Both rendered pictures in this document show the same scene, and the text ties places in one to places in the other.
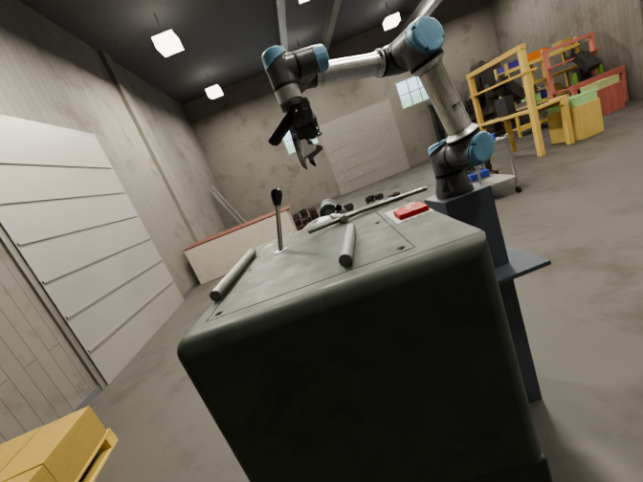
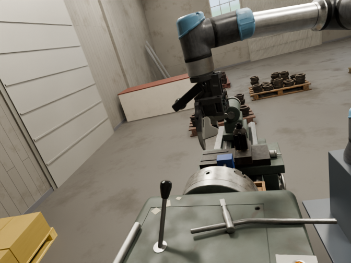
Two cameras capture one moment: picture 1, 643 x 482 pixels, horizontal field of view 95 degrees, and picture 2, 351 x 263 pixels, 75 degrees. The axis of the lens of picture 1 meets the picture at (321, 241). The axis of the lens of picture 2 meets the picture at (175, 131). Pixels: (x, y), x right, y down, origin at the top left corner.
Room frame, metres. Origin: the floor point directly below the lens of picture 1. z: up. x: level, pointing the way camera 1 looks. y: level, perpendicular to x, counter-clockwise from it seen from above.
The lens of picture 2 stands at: (0.32, -0.13, 1.72)
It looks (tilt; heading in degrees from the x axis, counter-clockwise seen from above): 20 degrees down; 15
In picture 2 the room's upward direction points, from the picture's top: 16 degrees counter-clockwise
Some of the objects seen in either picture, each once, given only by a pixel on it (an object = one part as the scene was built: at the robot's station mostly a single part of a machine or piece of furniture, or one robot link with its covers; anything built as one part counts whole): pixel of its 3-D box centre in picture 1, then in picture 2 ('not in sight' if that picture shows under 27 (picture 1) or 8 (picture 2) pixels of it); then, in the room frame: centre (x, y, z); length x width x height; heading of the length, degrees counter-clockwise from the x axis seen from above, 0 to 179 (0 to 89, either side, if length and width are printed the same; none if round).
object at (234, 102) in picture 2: (332, 219); (233, 117); (2.27, -0.14, 1.01); 0.30 x 0.20 x 0.29; 174
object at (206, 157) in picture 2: not in sight; (234, 157); (1.68, -0.09, 0.95); 0.43 x 0.18 x 0.04; 84
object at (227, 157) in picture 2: not in sight; (227, 174); (1.41, -0.05, 1.00); 0.08 x 0.06 x 0.23; 84
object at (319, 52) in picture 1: (307, 63); (229, 28); (1.01, -0.17, 1.72); 0.11 x 0.11 x 0.08; 14
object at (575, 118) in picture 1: (529, 100); not in sight; (6.57, -5.38, 1.07); 1.65 x 1.54 x 2.13; 1
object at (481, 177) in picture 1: (478, 165); not in sight; (4.68, -2.82, 0.50); 1.10 x 0.61 x 0.99; 178
